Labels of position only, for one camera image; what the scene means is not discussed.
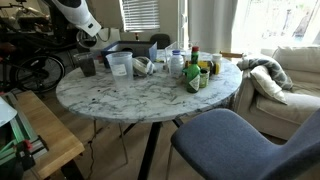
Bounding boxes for black table base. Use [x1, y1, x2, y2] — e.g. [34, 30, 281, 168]
[119, 116, 184, 180]

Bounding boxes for beige sofa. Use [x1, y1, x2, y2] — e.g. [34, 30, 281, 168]
[234, 44, 320, 141]

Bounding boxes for black floor cable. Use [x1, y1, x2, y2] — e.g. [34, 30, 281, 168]
[85, 131, 98, 180]

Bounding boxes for patterned grey blanket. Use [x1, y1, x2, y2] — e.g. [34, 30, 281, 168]
[236, 56, 294, 91]

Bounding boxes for white window blind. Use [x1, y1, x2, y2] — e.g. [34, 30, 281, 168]
[120, 0, 161, 33]

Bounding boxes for clear bottle blue cap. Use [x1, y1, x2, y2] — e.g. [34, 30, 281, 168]
[168, 49, 185, 80]

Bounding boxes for white tote bag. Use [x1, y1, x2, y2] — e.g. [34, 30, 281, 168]
[95, 27, 122, 52]

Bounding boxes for blue upholstered chair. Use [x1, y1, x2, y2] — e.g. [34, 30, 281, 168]
[165, 107, 320, 180]

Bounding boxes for large clear plastic cup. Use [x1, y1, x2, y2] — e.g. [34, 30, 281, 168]
[105, 51, 134, 88]

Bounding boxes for grey upholstered chair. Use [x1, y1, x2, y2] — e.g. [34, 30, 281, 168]
[149, 33, 172, 50]

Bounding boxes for green white metal rail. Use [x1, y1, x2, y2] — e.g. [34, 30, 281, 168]
[0, 91, 49, 168]

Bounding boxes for small plastic cup dark contents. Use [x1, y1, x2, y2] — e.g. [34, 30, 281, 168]
[72, 51, 97, 78]

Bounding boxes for green bottle red cap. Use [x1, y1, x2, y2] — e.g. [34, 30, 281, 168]
[181, 45, 202, 94]

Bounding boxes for black bicycle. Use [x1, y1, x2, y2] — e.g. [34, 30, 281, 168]
[0, 41, 67, 94]

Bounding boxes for blue cardboard box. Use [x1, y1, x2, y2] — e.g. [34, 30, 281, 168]
[100, 40, 158, 69]

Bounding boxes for red black clamp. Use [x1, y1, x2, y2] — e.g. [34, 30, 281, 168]
[14, 139, 37, 171]

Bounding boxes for black sideboard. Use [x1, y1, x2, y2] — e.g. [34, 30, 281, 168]
[0, 16, 81, 54]

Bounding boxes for cream cushion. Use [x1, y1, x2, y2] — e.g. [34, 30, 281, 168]
[249, 64, 288, 106]

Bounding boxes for small green jar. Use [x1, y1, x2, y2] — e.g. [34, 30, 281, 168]
[199, 68, 210, 89]

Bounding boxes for white plastic object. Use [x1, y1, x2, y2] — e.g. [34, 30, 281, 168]
[0, 96, 18, 128]

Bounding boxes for clear plastic container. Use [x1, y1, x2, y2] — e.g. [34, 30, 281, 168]
[163, 40, 179, 63]

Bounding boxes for beige curtain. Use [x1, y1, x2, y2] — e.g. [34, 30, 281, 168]
[187, 0, 239, 54]

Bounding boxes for dark jar yellow label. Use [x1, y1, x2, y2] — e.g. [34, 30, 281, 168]
[208, 60, 222, 76]

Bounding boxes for white plastic container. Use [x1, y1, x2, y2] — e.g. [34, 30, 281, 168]
[211, 53, 223, 66]

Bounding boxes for yellow lid jar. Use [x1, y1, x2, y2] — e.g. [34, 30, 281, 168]
[197, 59, 210, 70]

